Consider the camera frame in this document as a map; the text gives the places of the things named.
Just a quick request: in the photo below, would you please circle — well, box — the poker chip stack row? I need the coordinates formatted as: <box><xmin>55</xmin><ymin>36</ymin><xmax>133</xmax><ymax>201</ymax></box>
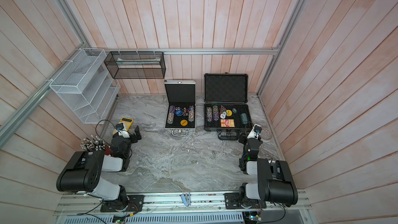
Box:
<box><xmin>206</xmin><ymin>105</ymin><xmax>219</xmax><ymax>122</ymax></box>

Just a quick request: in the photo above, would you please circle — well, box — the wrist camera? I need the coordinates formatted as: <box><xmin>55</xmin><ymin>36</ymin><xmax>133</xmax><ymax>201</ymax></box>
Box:
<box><xmin>116</xmin><ymin>122</ymin><xmax>130</xmax><ymax>139</ymax></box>
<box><xmin>247</xmin><ymin>124</ymin><xmax>262</xmax><ymax>141</ymax></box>

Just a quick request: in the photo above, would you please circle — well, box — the silver aluminium poker case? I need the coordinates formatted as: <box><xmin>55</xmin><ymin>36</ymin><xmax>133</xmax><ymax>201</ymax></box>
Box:
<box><xmin>164</xmin><ymin>80</ymin><xmax>196</xmax><ymax>136</ymax></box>

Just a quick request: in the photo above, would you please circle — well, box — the white wire mesh shelf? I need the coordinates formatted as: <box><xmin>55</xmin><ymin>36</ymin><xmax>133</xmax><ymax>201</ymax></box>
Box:
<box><xmin>50</xmin><ymin>48</ymin><xmax>120</xmax><ymax>124</ymax></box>

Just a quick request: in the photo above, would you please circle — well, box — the blue clip on rail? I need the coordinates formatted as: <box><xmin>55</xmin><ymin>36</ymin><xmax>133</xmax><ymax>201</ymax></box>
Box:
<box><xmin>180</xmin><ymin>192</ymin><xmax>191</xmax><ymax>207</ymax></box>

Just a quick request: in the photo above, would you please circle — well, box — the dark grey poker case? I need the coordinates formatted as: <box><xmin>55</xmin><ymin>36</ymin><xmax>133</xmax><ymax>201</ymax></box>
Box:
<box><xmin>204</xmin><ymin>73</ymin><xmax>252</xmax><ymax>141</ymax></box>

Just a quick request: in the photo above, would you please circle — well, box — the red pencil cup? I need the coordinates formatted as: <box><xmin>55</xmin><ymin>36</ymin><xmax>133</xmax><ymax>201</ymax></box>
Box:
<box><xmin>80</xmin><ymin>135</ymin><xmax>112</xmax><ymax>156</ymax></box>

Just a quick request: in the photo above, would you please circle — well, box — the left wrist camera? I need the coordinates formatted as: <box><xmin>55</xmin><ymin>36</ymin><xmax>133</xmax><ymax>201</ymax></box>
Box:
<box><xmin>116</xmin><ymin>122</ymin><xmax>130</xmax><ymax>139</ymax></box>

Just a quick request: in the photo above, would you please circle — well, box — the red dice group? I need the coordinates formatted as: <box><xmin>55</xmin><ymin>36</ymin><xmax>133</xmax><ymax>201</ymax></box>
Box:
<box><xmin>175</xmin><ymin>107</ymin><xmax>188</xmax><ymax>116</ymax></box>

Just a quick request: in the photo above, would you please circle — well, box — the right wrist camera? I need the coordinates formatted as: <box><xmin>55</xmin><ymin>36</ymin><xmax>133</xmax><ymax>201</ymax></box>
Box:
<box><xmin>247</xmin><ymin>124</ymin><xmax>262</xmax><ymax>141</ymax></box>

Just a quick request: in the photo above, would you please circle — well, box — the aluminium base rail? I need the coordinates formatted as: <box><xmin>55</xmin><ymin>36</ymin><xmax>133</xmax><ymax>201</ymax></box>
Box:
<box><xmin>51</xmin><ymin>190</ymin><xmax>317</xmax><ymax>224</ymax></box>

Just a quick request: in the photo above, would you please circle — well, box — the yellow calculator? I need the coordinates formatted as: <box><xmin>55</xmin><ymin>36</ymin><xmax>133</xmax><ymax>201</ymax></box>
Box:
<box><xmin>113</xmin><ymin>117</ymin><xmax>134</xmax><ymax>135</ymax></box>

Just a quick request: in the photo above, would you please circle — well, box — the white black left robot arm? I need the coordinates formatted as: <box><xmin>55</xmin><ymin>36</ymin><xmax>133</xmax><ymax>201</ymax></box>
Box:
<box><xmin>56</xmin><ymin>126</ymin><xmax>142</xmax><ymax>212</ymax></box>

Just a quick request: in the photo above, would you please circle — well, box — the yellow big blind button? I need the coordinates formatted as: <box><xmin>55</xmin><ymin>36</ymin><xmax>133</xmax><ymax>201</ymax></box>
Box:
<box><xmin>180</xmin><ymin>120</ymin><xmax>188</xmax><ymax>126</ymax></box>

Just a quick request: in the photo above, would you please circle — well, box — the playing card deck box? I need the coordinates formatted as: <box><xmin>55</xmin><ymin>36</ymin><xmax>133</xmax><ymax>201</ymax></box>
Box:
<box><xmin>220</xmin><ymin>119</ymin><xmax>235</xmax><ymax>128</ymax></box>

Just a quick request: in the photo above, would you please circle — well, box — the black mesh wall basket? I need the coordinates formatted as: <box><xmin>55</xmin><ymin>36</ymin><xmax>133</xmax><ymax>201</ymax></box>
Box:
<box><xmin>104</xmin><ymin>51</ymin><xmax>166</xmax><ymax>79</ymax></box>

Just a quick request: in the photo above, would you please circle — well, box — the clear tape roll red print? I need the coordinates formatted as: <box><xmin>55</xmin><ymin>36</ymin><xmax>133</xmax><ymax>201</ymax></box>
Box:
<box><xmin>261</xmin><ymin>128</ymin><xmax>273</xmax><ymax>140</ymax></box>

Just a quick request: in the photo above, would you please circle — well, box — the green chip stack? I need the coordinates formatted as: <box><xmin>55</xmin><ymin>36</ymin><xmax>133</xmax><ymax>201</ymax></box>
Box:
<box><xmin>240</xmin><ymin>113</ymin><xmax>249</xmax><ymax>125</ymax></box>

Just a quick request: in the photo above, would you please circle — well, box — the short purple tan chip stack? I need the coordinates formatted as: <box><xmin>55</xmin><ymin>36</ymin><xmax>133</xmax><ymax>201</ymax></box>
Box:
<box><xmin>188</xmin><ymin>106</ymin><xmax>195</xmax><ymax>122</ymax></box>

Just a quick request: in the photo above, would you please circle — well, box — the blue small blind button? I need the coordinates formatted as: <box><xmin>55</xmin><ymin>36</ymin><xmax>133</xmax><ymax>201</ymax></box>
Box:
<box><xmin>175</xmin><ymin>110</ymin><xmax>183</xmax><ymax>116</ymax></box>

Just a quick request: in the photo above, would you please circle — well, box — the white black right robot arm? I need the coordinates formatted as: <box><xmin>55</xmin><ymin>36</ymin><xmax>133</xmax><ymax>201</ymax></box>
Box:
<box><xmin>239</xmin><ymin>125</ymin><xmax>299</xmax><ymax>208</ymax></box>

